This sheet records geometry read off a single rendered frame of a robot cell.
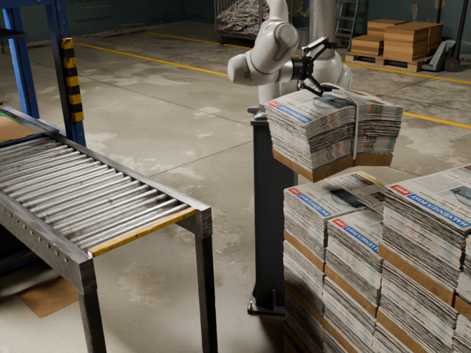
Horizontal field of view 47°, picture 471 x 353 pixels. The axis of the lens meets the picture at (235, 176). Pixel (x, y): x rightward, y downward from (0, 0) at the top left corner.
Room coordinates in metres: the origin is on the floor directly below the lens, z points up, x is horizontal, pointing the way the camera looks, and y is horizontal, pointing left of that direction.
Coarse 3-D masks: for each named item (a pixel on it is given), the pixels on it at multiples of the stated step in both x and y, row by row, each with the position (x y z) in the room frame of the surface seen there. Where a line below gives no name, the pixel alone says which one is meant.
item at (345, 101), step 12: (324, 96) 1.87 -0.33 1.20; (336, 96) 1.86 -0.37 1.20; (348, 108) 1.72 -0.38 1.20; (360, 108) 1.74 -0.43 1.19; (348, 120) 1.72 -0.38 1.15; (360, 120) 1.73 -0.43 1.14; (348, 132) 1.72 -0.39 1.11; (360, 132) 1.74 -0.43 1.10; (348, 144) 1.73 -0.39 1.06; (360, 144) 1.74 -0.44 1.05; (348, 156) 1.72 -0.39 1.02
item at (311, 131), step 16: (288, 96) 1.92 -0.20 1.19; (304, 96) 1.90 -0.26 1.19; (272, 112) 1.85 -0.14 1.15; (288, 112) 1.77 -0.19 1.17; (304, 112) 1.74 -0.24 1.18; (320, 112) 1.71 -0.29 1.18; (336, 112) 1.70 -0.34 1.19; (272, 128) 1.89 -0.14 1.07; (288, 128) 1.76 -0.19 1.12; (304, 128) 1.65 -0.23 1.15; (320, 128) 1.67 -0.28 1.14; (336, 128) 1.70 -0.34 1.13; (288, 144) 1.80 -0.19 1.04; (304, 144) 1.68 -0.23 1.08; (320, 144) 1.67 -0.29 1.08; (336, 144) 1.71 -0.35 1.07; (304, 160) 1.71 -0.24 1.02; (320, 160) 1.68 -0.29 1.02; (336, 160) 1.70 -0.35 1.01
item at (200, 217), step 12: (48, 132) 2.76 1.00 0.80; (72, 144) 2.56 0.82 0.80; (96, 156) 2.38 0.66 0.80; (120, 168) 2.22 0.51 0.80; (132, 180) 2.12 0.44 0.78; (144, 180) 2.08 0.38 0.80; (168, 192) 1.95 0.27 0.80; (180, 192) 1.95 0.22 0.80; (180, 204) 1.87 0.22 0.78; (192, 204) 1.84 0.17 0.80; (204, 204) 1.83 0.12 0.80; (192, 216) 1.82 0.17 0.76; (204, 216) 1.78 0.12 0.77; (192, 228) 1.82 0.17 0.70; (204, 228) 1.78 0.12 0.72
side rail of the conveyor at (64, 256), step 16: (0, 192) 2.00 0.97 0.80; (0, 208) 1.92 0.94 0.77; (16, 208) 1.85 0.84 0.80; (16, 224) 1.81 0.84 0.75; (32, 224) 1.71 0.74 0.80; (32, 240) 1.71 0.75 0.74; (48, 240) 1.60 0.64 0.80; (64, 240) 1.59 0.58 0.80; (48, 256) 1.62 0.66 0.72; (64, 256) 1.51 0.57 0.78; (80, 256) 1.48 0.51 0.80; (64, 272) 1.53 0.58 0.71; (80, 272) 1.44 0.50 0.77; (80, 288) 1.45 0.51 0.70; (96, 288) 1.47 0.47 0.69
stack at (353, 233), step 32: (288, 192) 1.86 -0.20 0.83; (320, 192) 1.85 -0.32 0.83; (352, 192) 1.84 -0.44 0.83; (384, 192) 1.82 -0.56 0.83; (288, 224) 1.87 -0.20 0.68; (320, 224) 1.66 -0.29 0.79; (352, 224) 1.58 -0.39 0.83; (288, 256) 1.86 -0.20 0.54; (320, 256) 1.65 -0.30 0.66; (352, 256) 1.50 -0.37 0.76; (320, 288) 1.64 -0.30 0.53; (384, 288) 1.35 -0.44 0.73; (416, 288) 1.23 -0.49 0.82; (288, 320) 1.86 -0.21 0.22; (352, 320) 1.47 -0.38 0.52; (416, 320) 1.22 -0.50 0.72; (448, 320) 1.12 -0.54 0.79; (288, 352) 1.85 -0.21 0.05; (320, 352) 1.64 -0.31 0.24; (384, 352) 1.31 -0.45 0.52; (448, 352) 1.11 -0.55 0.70
